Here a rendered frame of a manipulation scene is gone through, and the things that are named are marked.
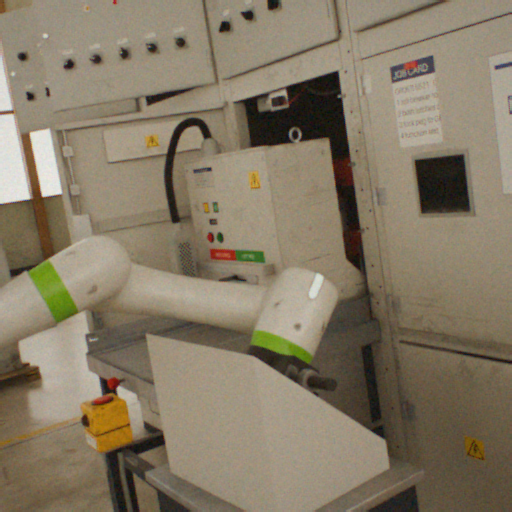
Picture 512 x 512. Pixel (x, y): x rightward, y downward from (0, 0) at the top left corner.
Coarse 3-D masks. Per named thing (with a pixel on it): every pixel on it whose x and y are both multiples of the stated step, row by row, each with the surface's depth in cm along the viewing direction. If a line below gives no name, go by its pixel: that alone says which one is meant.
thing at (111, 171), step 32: (64, 128) 236; (96, 128) 241; (128, 128) 241; (160, 128) 244; (192, 128) 247; (224, 128) 253; (64, 160) 239; (96, 160) 242; (128, 160) 245; (160, 160) 248; (64, 192) 237; (96, 192) 243; (128, 192) 246; (160, 192) 249; (96, 224) 244; (128, 224) 245; (160, 224) 250; (192, 224) 253; (160, 256) 251; (96, 320) 246; (128, 320) 249
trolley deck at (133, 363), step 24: (168, 336) 228; (192, 336) 222; (216, 336) 217; (240, 336) 212; (336, 336) 197; (360, 336) 201; (96, 360) 214; (120, 360) 207; (144, 360) 203; (312, 360) 192; (120, 384) 200; (144, 384) 184
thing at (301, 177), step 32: (192, 160) 225; (288, 160) 194; (320, 160) 200; (288, 192) 194; (320, 192) 200; (288, 224) 195; (320, 224) 201; (288, 256) 195; (320, 256) 201; (352, 288) 208
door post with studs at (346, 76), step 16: (336, 0) 193; (336, 16) 194; (352, 64) 193; (352, 80) 194; (352, 96) 195; (352, 112) 197; (352, 128) 198; (352, 144) 200; (352, 160) 201; (368, 176) 196; (368, 192) 198; (368, 208) 199; (368, 224) 200; (368, 240) 202; (368, 256) 204; (368, 272) 205; (384, 304) 202; (384, 320) 203; (384, 336) 204; (384, 352) 206; (400, 416) 206; (400, 432) 207; (400, 448) 209
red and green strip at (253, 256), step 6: (210, 252) 227; (216, 252) 224; (222, 252) 221; (228, 252) 218; (234, 252) 215; (240, 252) 212; (246, 252) 209; (252, 252) 206; (258, 252) 203; (216, 258) 225; (222, 258) 222; (228, 258) 219; (234, 258) 215; (240, 258) 212; (246, 258) 209; (252, 258) 207; (258, 258) 204; (264, 258) 201
